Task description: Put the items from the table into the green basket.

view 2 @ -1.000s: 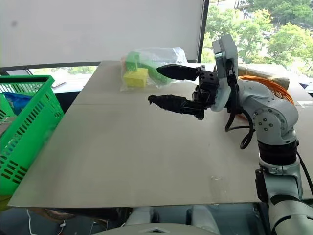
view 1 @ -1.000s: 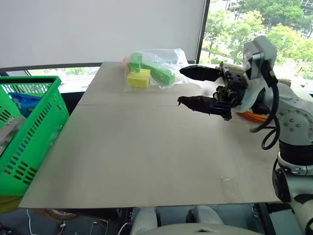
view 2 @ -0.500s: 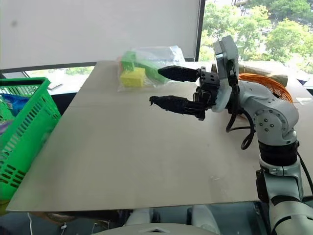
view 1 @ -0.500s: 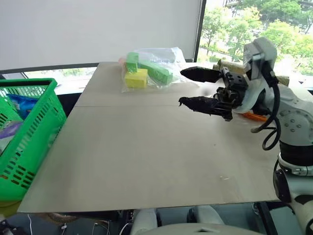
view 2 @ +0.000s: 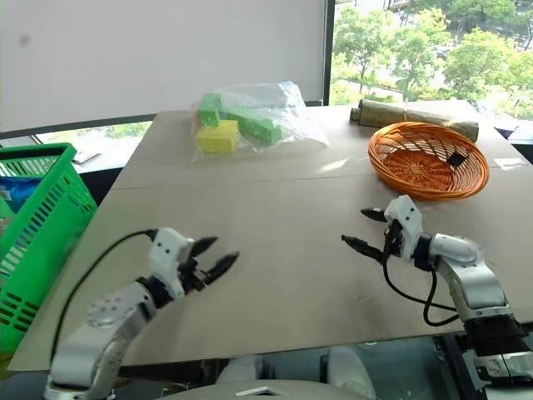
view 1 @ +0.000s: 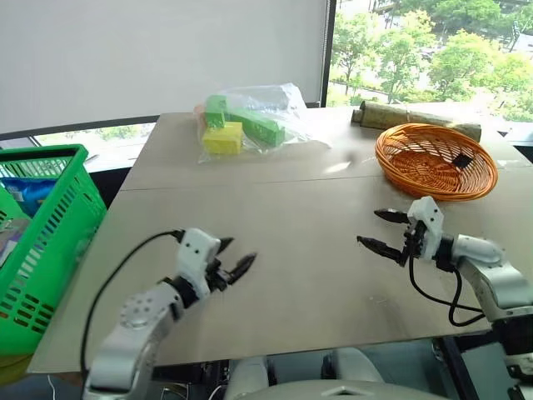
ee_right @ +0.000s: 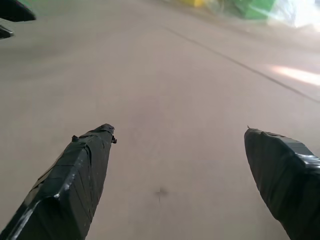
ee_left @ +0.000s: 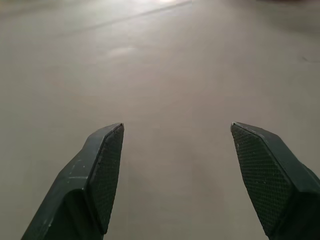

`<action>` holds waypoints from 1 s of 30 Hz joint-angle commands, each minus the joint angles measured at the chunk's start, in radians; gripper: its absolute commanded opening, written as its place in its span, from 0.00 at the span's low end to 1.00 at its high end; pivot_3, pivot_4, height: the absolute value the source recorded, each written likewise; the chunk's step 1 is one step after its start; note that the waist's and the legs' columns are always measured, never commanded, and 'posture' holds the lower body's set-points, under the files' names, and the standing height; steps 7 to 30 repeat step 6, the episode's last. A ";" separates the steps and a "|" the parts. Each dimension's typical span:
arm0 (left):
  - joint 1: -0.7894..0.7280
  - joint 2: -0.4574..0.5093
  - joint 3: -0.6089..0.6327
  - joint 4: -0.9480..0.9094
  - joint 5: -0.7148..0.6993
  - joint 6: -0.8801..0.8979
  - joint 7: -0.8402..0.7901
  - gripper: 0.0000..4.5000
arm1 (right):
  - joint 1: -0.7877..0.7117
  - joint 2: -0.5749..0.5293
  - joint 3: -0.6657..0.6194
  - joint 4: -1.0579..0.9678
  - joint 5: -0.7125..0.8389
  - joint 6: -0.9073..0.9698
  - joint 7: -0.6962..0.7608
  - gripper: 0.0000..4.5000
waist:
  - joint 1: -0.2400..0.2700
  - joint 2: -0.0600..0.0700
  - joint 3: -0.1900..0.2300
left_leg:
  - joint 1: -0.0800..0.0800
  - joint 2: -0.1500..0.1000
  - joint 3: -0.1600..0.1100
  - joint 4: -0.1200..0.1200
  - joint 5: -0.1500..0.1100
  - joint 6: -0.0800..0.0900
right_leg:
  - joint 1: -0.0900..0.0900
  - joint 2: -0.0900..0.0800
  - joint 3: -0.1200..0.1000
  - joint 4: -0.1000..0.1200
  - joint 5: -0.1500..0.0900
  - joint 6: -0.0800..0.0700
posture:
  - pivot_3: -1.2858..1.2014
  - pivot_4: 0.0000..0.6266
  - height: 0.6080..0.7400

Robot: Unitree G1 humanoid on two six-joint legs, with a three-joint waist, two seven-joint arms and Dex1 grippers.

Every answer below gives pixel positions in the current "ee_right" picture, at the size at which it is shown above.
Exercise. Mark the green plastic basket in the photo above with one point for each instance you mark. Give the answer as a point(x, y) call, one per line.
point(246, 7)

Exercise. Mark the yellow item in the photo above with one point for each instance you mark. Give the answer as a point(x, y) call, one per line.
point(193, 2)

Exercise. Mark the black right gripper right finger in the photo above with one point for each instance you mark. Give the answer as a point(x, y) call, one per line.
point(287, 180)

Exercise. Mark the clear plastic bag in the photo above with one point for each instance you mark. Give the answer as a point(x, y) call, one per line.
point(291, 11)

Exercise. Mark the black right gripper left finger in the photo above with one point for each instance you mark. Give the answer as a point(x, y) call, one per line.
point(72, 185)

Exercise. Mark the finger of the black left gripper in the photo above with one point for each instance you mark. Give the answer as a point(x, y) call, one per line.
point(4, 32)
point(13, 11)

